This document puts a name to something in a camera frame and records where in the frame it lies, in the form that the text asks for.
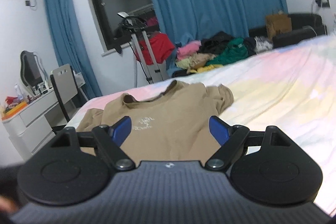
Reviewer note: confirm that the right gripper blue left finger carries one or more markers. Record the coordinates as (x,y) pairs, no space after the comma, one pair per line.
(108,141)

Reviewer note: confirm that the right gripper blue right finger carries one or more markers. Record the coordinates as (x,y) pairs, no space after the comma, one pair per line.
(231,140)

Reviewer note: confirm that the tan shirt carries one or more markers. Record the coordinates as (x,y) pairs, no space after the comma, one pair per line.
(173,126)

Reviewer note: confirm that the person left hand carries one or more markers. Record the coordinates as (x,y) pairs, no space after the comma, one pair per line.
(7,205)

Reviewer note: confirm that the black and grey chair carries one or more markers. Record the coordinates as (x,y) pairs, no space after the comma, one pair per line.
(65,87)

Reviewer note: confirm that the yellow garment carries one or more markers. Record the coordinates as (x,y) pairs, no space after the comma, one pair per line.
(206,68)

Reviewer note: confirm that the pastel bed sheet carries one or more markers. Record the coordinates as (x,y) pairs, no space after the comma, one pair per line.
(292,88)

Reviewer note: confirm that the white dresser desk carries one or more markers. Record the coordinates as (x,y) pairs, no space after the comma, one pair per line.
(29,129)

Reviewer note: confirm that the tan garment on pile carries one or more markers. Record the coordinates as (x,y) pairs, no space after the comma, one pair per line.
(199,60)

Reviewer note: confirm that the green garment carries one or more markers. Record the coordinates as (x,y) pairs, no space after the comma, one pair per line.
(235,51)

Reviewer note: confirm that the black garment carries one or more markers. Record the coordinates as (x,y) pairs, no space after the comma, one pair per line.
(215,44)

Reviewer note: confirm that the wavy vanity mirror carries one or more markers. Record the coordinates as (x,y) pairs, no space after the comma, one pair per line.
(32,72)

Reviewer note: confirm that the white plastic bottle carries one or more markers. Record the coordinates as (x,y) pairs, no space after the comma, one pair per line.
(18,92)

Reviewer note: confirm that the blue curtain left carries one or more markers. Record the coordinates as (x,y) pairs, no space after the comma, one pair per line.
(68,43)

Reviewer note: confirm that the pink garment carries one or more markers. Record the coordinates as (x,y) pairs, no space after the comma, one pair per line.
(189,49)

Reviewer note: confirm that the orange tray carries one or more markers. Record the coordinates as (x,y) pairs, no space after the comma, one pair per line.
(10,113)

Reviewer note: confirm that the red garment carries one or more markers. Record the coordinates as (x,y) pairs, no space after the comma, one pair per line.
(161,46)

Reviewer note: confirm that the silver tripod with phone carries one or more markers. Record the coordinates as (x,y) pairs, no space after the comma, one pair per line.
(137,29)

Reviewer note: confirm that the brown paper bag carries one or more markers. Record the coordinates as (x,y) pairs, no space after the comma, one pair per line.
(276,24)

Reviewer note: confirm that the wall power socket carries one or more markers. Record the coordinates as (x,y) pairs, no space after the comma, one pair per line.
(323,3)

